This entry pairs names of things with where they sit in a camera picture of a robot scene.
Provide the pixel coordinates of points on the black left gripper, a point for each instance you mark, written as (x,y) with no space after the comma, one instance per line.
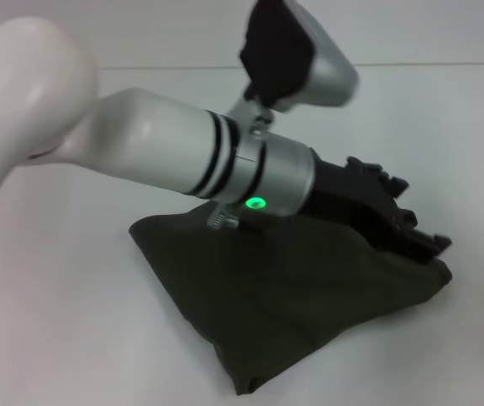
(352,199)

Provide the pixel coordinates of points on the dark green t-shirt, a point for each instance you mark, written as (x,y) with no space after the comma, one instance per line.
(288,304)

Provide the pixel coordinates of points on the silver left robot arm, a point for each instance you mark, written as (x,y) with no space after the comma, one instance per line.
(140,139)

